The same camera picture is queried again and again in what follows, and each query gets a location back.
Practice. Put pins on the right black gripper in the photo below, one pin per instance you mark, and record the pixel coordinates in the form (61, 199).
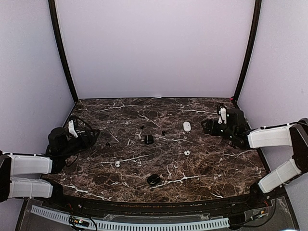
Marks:
(211, 122)

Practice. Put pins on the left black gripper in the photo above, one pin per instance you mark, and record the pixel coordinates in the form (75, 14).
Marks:
(86, 144)

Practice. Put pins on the white earbud charging case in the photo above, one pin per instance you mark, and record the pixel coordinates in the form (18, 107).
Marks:
(187, 126)

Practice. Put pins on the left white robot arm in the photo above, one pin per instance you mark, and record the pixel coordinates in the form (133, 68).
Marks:
(14, 169)

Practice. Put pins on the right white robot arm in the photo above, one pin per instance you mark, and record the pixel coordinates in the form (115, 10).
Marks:
(294, 135)

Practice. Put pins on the black open charging case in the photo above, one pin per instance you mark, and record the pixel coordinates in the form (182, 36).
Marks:
(148, 139)

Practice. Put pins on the black closed charging case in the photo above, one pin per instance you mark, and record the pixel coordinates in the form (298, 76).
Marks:
(153, 179)

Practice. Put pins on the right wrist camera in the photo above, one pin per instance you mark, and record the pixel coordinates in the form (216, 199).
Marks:
(222, 117)

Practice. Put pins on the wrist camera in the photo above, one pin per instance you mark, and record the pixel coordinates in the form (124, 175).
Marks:
(71, 129)
(222, 117)

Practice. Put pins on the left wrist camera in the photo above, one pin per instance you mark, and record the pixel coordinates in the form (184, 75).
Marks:
(71, 129)

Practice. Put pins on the black front frame rail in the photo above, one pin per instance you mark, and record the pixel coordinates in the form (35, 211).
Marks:
(272, 213)

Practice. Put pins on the white slotted cable duct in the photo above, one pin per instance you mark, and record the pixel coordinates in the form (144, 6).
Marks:
(81, 223)

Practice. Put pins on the right black frame post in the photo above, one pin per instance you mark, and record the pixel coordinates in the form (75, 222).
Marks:
(249, 50)

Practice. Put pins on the black frame post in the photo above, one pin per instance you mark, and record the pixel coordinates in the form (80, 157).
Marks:
(60, 48)
(249, 50)

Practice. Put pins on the left black frame post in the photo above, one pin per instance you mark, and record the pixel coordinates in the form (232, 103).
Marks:
(60, 48)

